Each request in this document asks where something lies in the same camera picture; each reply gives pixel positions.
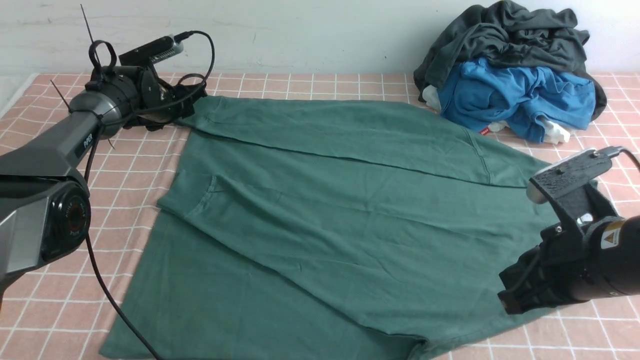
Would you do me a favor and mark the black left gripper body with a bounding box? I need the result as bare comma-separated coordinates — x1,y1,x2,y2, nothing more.
131,68,208,132

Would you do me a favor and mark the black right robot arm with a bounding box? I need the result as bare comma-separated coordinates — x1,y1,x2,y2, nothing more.
497,196,639,315

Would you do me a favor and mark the blue crumpled garment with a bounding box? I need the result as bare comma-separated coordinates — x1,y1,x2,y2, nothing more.
437,58,596,144

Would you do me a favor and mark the dark grey crumpled garment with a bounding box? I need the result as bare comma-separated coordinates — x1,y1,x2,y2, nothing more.
413,0,592,92

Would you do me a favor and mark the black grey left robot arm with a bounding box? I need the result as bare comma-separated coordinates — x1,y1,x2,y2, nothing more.
0,66,207,292

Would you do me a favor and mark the green long-sleeve top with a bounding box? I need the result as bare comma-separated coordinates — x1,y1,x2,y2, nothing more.
121,96,558,360

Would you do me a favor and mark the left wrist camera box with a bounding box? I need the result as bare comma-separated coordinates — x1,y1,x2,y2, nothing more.
119,35,185,68

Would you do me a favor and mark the pink checked table cloth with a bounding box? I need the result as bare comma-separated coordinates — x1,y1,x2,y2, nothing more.
0,73,640,360

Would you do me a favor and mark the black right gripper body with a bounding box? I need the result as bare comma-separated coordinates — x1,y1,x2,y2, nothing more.
498,197,621,315

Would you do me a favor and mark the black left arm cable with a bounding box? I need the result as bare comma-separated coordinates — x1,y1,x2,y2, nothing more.
80,30,216,360

